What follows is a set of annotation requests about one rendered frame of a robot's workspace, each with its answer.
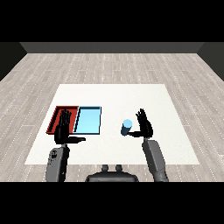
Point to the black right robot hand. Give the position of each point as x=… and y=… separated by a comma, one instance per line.
x=145, y=128

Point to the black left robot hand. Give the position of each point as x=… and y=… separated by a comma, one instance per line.
x=61, y=133

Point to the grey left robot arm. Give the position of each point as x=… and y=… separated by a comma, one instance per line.
x=57, y=164

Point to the red shallow open box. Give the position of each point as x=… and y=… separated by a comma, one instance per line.
x=56, y=119

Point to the small blue can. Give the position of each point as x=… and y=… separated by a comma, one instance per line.
x=126, y=127

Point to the light blue shallow open box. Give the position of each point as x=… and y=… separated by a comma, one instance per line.
x=87, y=120

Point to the dark grey robot body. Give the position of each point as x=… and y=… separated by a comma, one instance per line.
x=112, y=175

